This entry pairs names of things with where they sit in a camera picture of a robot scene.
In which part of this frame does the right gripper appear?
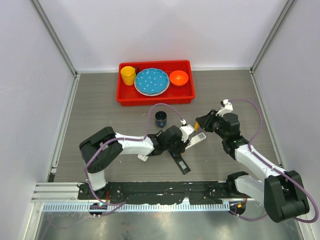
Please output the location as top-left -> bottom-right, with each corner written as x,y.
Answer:
196,109 -> 228,140

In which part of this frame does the yellow handled screwdriver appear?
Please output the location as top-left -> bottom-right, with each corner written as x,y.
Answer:
194,122 -> 200,132

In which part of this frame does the slim white remote control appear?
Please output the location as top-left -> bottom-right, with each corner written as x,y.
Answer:
185,132 -> 207,150

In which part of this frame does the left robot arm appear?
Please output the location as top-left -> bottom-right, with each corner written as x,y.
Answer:
79,124 -> 195,200

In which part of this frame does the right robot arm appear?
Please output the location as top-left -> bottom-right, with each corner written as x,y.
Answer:
195,110 -> 310,223

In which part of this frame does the black remote control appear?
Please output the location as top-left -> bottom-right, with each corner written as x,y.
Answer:
170,152 -> 191,175

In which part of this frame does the dark blue round cup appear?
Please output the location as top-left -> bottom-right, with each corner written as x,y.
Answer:
154,111 -> 167,128

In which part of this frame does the orange bowl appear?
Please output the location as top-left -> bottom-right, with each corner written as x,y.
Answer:
169,70 -> 189,87

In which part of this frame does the blue polka dot plate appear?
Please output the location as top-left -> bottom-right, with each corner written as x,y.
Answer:
134,68 -> 170,97

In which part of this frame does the yellow ribbed cup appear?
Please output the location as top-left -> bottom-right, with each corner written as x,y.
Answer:
120,66 -> 139,86

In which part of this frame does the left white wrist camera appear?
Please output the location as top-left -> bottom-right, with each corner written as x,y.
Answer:
179,119 -> 195,143

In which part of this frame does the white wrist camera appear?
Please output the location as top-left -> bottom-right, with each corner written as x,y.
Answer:
216,99 -> 233,117
179,119 -> 195,143

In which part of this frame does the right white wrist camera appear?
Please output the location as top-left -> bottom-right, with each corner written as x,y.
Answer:
216,99 -> 233,117

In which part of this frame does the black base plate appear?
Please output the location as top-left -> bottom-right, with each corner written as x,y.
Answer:
77,181 -> 250,206

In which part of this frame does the slotted cable duct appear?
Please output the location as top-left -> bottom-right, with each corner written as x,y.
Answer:
42,201 -> 230,213

